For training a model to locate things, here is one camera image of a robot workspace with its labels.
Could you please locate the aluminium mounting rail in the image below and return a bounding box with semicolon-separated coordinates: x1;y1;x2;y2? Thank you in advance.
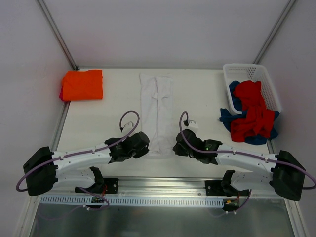
39;175;296;198

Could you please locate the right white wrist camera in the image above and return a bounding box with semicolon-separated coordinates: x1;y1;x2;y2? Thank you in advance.
187;120;198;133

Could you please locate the aluminium frame post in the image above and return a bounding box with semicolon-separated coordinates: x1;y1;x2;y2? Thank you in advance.
36;0;78;71
253;0;297;64

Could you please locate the white t shirt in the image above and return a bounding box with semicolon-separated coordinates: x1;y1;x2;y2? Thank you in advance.
139;73;175;157

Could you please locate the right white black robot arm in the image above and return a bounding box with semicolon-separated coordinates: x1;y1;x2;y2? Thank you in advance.
173;129;305;201

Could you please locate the white plastic laundry basket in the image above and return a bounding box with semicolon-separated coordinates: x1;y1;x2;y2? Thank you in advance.
223;63;281;115

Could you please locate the right aluminium frame post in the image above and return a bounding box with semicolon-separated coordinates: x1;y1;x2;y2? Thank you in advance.
253;0;297;64

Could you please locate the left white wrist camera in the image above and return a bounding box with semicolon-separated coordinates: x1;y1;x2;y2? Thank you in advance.
123;121;135;129

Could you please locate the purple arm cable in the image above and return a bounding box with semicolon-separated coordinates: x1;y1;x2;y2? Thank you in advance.
179;111;316;190
16;110;141;192

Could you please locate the rear aluminium frame bar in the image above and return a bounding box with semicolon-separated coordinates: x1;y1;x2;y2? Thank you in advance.
77;65;223;70

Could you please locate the folded orange t shirt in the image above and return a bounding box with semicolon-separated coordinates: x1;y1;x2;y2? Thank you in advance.
61;70;103;102

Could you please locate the left aluminium frame post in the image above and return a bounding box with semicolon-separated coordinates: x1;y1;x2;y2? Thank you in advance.
36;0;78;71

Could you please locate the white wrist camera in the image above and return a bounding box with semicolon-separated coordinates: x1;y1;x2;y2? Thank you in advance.
187;120;198;133
123;121;135;129

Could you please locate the blue t shirt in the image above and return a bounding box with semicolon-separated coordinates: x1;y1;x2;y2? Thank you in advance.
219;81;279;145

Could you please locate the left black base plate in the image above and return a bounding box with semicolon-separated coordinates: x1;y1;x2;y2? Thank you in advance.
84;178;119;195

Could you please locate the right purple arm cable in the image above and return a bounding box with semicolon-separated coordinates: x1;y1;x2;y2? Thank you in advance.
179;111;316;190

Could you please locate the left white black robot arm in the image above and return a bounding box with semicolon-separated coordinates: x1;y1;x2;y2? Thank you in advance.
23;132;150;196

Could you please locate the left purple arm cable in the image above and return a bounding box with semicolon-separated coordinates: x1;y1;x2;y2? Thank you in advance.
16;110;141;192

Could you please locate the folded pink t shirt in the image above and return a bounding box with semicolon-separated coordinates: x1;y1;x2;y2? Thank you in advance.
59;87;65;101

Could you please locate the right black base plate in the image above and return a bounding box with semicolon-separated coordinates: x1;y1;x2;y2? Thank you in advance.
204;180;250;197

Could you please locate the red t shirt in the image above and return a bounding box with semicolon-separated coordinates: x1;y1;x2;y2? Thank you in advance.
231;80;275;142

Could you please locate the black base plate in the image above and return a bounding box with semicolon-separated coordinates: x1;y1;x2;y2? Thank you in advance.
204;180;250;197
84;178;119;195

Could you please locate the white slotted cable duct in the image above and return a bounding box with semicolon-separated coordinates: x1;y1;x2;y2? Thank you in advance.
40;195;224;208

